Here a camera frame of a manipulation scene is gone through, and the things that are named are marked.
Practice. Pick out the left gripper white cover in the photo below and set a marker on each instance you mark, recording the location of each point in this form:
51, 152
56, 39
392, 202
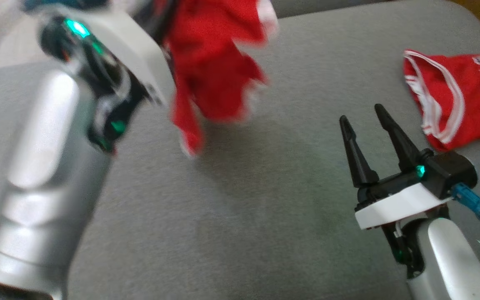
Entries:
131, 46

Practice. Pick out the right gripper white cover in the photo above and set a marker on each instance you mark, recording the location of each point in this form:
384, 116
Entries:
398, 206

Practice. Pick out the red garment with white trim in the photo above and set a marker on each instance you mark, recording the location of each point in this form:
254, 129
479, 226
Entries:
211, 62

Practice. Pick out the red shirt with white sleeves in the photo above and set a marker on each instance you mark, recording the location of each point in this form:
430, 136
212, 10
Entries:
469, 104

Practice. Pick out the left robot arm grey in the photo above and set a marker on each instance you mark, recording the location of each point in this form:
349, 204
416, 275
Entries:
44, 187

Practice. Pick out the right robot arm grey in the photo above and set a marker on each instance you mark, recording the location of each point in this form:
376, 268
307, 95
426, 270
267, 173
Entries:
448, 262

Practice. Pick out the large grey sofa seat cushion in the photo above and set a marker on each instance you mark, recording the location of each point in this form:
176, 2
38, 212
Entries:
265, 208

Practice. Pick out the small grey sofa cushion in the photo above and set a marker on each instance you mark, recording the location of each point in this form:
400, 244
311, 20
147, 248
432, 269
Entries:
327, 5

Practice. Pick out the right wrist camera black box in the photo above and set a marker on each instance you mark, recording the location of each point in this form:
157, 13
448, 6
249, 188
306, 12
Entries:
448, 171

